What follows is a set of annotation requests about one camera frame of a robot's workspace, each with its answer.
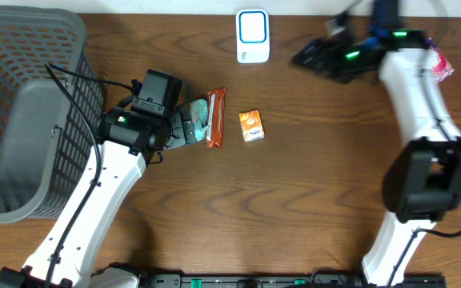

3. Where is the teal snack packet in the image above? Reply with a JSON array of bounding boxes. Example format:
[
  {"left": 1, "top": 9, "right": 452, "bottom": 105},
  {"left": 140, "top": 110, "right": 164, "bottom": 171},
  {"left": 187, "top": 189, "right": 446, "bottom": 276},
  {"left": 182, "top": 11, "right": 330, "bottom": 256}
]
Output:
[{"left": 190, "top": 99, "right": 209, "bottom": 142}]

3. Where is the orange snack bar wrapper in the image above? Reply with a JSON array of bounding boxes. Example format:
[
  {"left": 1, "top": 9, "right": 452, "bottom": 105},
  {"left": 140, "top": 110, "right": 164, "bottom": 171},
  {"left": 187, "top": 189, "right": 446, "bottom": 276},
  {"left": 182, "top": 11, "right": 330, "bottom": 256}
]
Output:
[{"left": 206, "top": 87, "right": 226, "bottom": 148}]

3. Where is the small orange tissue pack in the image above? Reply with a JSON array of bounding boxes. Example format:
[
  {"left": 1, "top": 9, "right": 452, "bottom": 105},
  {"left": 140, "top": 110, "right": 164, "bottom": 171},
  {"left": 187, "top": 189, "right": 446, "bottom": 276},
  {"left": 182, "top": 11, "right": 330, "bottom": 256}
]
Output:
[{"left": 239, "top": 110, "right": 265, "bottom": 142}]

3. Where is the purple white snack package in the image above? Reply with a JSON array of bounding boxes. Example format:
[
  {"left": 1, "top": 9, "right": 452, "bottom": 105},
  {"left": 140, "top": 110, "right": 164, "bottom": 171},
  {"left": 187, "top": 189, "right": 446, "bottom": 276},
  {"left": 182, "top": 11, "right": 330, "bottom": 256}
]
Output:
[{"left": 427, "top": 38, "right": 455, "bottom": 82}]

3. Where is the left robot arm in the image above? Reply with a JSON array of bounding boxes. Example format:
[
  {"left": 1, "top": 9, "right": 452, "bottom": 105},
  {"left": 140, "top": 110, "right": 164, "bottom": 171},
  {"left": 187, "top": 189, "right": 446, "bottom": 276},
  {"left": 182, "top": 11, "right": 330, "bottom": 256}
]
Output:
[{"left": 0, "top": 107, "right": 195, "bottom": 288}]

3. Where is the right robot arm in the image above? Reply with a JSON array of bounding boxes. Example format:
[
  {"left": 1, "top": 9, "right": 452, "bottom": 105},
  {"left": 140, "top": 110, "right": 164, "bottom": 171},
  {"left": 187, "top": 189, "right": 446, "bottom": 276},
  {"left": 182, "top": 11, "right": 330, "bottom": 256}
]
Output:
[{"left": 291, "top": 1, "right": 461, "bottom": 287}]

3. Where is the white barcode scanner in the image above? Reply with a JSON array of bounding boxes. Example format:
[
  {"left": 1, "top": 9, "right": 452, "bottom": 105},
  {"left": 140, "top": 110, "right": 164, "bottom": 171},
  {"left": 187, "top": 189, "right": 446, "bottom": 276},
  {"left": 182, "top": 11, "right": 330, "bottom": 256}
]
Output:
[{"left": 235, "top": 9, "right": 271, "bottom": 64}]

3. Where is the grey plastic shopping basket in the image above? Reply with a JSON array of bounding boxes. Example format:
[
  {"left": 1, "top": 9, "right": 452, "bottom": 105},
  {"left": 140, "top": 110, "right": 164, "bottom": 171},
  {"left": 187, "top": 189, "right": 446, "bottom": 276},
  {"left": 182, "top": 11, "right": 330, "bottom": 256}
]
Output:
[{"left": 0, "top": 6, "right": 104, "bottom": 224}]

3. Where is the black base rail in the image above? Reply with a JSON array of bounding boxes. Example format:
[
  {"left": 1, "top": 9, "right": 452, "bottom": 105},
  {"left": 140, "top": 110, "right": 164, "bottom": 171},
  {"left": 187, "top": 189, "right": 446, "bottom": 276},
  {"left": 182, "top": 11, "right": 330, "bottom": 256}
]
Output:
[{"left": 90, "top": 262, "right": 447, "bottom": 288}]

